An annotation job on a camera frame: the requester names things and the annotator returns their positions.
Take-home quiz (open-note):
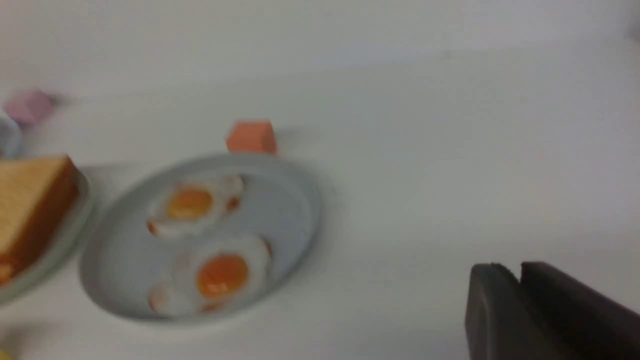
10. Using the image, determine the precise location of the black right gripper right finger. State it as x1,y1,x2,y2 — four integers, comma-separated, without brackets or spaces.
519,261,640,360

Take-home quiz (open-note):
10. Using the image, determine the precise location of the pink foam cube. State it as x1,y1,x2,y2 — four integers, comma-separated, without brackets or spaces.
2,88,57,126

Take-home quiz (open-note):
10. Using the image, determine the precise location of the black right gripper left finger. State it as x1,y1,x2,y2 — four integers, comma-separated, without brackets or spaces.
465,263,582,360

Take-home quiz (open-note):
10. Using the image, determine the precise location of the rear fried egg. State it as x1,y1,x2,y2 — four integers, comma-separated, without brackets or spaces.
145,172,246,240

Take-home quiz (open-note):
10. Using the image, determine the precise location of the grey egg plate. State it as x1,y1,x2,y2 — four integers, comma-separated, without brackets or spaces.
78,153,322,325

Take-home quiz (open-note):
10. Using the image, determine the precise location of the fried egg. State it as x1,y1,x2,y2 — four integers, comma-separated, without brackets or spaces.
145,172,246,240
147,233,274,319

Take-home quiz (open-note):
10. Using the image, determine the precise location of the mint green centre plate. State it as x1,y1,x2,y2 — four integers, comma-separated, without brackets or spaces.
0,170,98,306

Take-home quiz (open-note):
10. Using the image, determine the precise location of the yellow foam cube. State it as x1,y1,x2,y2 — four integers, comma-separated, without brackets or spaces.
0,350,13,360

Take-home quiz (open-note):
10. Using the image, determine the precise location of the front fried egg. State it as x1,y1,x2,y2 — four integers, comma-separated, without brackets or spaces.
147,233,274,319

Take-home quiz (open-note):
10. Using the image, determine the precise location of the orange foam cube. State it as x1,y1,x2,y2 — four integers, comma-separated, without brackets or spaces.
225,119,278,155

